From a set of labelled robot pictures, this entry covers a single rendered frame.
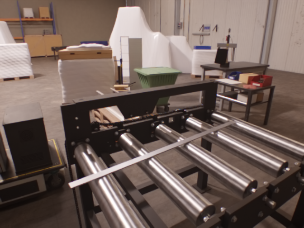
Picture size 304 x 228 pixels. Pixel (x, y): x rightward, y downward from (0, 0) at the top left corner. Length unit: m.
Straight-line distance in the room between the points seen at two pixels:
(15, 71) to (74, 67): 4.84
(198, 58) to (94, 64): 4.54
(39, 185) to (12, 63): 7.33
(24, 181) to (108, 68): 3.09
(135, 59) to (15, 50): 5.34
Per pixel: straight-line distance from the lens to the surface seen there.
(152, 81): 4.04
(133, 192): 1.16
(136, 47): 5.18
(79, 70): 4.78
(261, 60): 12.51
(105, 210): 0.95
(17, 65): 9.35
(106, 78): 4.78
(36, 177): 2.36
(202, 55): 8.21
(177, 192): 0.99
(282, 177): 1.16
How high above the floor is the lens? 1.55
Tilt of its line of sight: 21 degrees down
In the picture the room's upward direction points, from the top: straight up
